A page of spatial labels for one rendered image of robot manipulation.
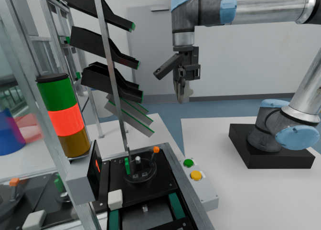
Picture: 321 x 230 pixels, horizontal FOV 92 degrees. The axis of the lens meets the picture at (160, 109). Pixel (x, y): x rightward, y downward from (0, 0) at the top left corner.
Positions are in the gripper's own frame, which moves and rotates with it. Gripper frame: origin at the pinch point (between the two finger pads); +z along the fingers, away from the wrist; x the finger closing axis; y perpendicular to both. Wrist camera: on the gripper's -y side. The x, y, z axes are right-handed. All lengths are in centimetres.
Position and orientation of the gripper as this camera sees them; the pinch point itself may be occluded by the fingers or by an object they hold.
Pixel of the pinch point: (178, 100)
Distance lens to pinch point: 62.3
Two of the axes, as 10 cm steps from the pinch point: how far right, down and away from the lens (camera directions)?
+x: -2.6, -3.8, 8.9
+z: 0.7, 9.1, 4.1
